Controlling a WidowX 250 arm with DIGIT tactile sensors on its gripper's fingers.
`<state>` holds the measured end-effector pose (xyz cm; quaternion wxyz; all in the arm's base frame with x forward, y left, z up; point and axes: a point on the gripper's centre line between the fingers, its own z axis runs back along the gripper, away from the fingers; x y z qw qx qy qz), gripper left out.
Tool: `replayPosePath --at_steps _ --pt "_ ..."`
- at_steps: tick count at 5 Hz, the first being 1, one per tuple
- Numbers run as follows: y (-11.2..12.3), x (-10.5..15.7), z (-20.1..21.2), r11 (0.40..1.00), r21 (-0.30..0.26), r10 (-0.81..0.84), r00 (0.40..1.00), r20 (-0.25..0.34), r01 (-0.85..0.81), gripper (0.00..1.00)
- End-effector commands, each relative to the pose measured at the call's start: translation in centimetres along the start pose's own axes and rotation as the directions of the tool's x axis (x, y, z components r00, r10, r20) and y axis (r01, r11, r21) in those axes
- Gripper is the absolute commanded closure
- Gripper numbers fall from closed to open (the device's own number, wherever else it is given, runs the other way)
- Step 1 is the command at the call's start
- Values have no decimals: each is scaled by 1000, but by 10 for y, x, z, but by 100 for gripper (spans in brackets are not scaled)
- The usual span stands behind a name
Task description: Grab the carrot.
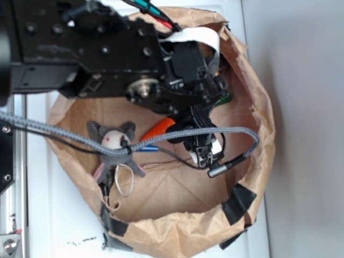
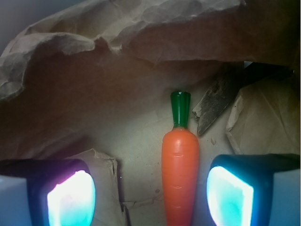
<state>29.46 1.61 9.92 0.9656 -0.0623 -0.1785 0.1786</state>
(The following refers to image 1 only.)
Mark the aluminium rail with bracket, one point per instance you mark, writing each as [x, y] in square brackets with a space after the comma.
[14, 221]

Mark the orange plastic carrot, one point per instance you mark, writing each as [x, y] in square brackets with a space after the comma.
[163, 125]

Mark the grey plush mouse toy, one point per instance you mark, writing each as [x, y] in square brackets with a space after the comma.
[113, 138]

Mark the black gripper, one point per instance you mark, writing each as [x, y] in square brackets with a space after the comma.
[192, 89]

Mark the crumpled brown paper bag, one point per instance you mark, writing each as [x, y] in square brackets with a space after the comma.
[176, 211]

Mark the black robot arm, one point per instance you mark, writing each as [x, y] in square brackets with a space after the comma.
[86, 49]

